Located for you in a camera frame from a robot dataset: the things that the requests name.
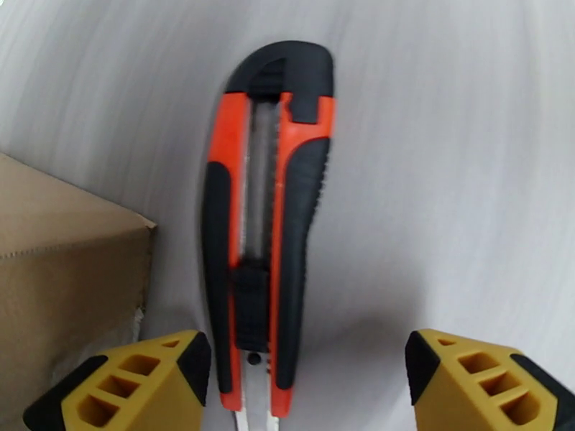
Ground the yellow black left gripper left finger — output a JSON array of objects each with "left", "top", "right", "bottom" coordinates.
[{"left": 22, "top": 330, "right": 212, "bottom": 431}]

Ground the red and black utility knife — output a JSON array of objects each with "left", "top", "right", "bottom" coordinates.
[{"left": 201, "top": 40, "right": 336, "bottom": 431}]

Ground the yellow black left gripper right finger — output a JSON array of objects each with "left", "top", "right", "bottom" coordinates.
[{"left": 404, "top": 328, "right": 575, "bottom": 431}]

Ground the cardboard box with clear tape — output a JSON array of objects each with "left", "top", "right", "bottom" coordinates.
[{"left": 0, "top": 151, "right": 157, "bottom": 431}]

